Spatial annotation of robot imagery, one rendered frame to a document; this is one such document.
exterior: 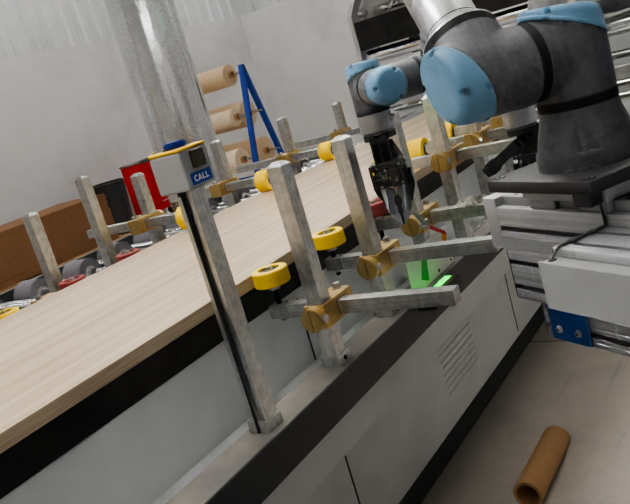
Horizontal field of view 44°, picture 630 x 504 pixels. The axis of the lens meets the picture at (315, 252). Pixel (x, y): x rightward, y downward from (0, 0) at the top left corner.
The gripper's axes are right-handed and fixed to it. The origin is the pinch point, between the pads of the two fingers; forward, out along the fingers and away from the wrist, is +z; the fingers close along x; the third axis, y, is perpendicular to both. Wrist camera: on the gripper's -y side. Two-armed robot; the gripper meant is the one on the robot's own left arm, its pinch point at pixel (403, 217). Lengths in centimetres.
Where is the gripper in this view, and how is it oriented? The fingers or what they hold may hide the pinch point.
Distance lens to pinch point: 176.1
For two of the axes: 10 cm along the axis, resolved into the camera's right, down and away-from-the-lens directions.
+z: 2.8, 9.4, 2.2
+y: -2.0, 2.8, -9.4
